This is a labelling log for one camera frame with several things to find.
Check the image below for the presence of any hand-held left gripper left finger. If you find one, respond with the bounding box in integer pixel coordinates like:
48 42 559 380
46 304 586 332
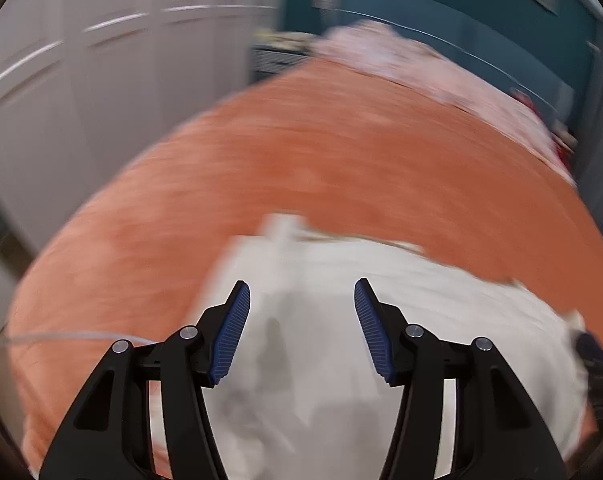
40 279 252 480

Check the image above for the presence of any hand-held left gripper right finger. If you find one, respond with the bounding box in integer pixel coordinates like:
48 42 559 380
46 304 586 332
354 278 567 480

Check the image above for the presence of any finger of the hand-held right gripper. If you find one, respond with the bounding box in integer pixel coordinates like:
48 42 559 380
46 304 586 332
574 331 603 436

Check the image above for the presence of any cream quilted jacket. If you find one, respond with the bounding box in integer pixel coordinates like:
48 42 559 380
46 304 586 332
151 212 589 480

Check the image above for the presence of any orange plush blanket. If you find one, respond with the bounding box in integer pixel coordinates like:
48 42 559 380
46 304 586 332
6 55 603 480

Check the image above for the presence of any grey curtain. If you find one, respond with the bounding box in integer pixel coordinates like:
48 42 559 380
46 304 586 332
574 25 603 221

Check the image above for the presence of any pink floral quilt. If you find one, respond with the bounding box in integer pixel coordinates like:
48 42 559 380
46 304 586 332
311 20 571 171

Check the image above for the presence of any grey nightstand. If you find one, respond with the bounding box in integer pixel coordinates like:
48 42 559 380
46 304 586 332
251 42 315 86

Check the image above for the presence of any white panelled wardrobe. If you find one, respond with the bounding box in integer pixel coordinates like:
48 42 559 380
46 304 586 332
0 0 283 261

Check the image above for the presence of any teal padded headboard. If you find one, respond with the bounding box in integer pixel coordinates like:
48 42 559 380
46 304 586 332
281 0 603 126

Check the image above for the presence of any thin white cable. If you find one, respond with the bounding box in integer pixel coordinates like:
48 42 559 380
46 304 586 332
0 332 155 351

